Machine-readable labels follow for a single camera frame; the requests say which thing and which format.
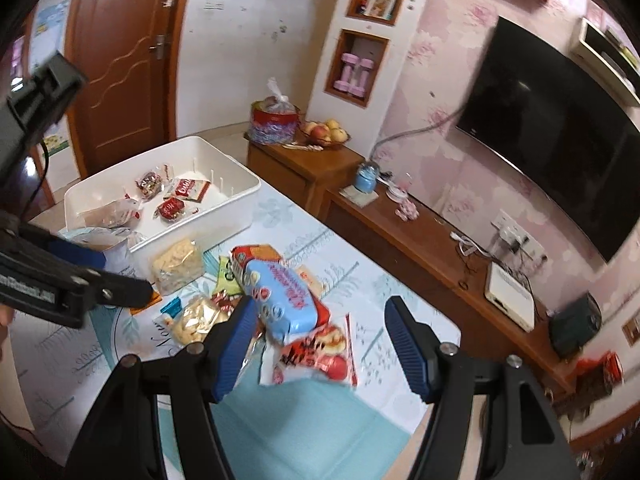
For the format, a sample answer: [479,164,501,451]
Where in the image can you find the large clear blue snack bag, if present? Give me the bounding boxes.
[60,228,144,259]

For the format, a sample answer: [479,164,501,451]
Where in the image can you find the white red apple chips bag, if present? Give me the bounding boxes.
[259,314,358,388]

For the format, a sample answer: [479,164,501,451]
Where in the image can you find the clear nut cluster packet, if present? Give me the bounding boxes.
[134,170,164,200]

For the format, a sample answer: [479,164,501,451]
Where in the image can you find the orange red snack packet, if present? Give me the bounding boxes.
[154,196,186,222]

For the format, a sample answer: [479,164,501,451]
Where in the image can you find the red white cookie packet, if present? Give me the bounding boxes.
[171,178,210,203]

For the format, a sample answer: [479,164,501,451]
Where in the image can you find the clear bag puffed corn snacks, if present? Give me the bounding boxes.
[170,297,230,346]

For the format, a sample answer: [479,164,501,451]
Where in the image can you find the person's left hand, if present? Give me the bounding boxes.
[0,304,15,354]

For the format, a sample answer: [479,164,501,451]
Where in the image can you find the green snack packet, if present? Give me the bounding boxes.
[214,256,242,296]

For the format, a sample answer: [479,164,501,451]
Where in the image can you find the blue red biscuit package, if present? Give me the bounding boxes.
[231,244,331,344]

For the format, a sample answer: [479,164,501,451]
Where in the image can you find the wooden sideboard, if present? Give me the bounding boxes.
[246,143,575,398]

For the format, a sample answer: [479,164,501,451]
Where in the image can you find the white set-top box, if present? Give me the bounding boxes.
[484,262,535,333]

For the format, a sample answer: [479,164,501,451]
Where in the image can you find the pink small ornament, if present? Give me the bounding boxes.
[395,198,420,222]

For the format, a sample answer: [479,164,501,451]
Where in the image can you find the white plastic storage bin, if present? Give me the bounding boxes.
[63,136,262,263]

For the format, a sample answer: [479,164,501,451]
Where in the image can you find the blue kettle ornament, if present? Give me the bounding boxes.
[354,160,380,194]

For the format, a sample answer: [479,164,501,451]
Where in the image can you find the red gift bag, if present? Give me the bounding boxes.
[574,351,624,393]

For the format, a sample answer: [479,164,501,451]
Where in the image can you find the bowl of fruit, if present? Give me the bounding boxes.
[302,119,350,150]

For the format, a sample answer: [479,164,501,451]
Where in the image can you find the brown wooden door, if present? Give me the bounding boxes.
[65,0,186,178]

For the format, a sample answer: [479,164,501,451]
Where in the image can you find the black television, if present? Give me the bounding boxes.
[457,18,639,260]

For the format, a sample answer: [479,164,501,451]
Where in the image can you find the pink dumbbells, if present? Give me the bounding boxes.
[332,52,375,100]

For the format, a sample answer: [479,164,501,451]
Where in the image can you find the black cable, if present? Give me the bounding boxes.
[19,138,51,221]

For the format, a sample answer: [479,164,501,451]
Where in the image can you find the white wall power strip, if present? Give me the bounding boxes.
[491,209,548,263]

